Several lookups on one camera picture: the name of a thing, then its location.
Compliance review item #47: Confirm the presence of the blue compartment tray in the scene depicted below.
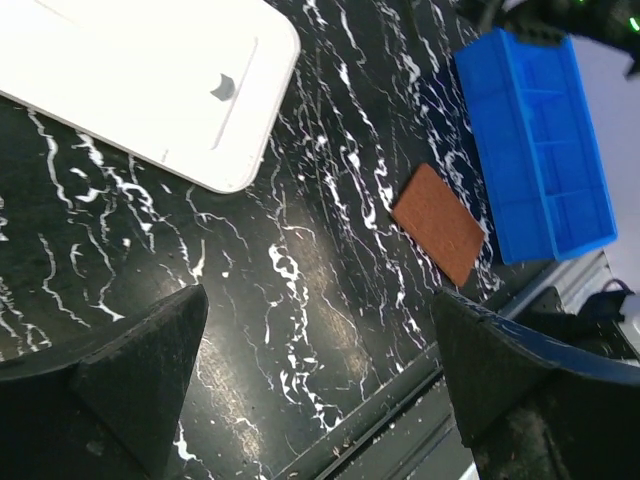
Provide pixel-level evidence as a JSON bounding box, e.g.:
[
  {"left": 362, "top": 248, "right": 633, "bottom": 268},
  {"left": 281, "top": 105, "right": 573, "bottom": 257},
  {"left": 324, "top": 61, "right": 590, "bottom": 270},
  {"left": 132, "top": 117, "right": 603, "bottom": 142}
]
[{"left": 455, "top": 29, "right": 618, "bottom": 264}]

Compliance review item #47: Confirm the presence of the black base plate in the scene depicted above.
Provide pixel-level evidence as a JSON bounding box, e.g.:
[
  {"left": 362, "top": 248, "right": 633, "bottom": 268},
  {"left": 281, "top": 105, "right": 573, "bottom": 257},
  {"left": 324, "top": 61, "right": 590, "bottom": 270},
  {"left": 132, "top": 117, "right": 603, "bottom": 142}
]
[{"left": 269, "top": 294, "right": 640, "bottom": 480}]

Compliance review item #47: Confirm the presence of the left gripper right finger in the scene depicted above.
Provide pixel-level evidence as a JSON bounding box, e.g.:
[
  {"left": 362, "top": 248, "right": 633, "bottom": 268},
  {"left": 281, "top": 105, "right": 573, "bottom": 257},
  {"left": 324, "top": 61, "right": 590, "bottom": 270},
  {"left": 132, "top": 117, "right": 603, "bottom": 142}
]
[{"left": 434, "top": 288, "right": 639, "bottom": 479}]

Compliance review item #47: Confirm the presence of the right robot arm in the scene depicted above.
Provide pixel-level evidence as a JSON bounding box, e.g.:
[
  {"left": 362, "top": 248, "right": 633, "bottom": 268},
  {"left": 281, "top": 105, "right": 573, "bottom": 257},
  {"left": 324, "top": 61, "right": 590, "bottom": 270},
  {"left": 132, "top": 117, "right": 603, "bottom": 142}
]
[{"left": 455, "top": 0, "right": 639, "bottom": 80}]

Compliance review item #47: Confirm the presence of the white plastic lid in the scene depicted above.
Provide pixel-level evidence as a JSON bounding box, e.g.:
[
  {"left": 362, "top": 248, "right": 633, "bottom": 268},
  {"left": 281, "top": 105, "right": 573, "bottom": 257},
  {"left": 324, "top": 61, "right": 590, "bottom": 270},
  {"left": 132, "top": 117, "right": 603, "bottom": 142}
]
[{"left": 1, "top": 1, "right": 301, "bottom": 195}]

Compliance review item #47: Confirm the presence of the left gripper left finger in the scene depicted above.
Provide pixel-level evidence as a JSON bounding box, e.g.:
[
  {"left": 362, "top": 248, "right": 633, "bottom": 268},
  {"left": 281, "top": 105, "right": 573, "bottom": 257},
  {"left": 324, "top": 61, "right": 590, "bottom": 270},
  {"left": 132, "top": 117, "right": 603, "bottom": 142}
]
[{"left": 1, "top": 285, "right": 209, "bottom": 479}]

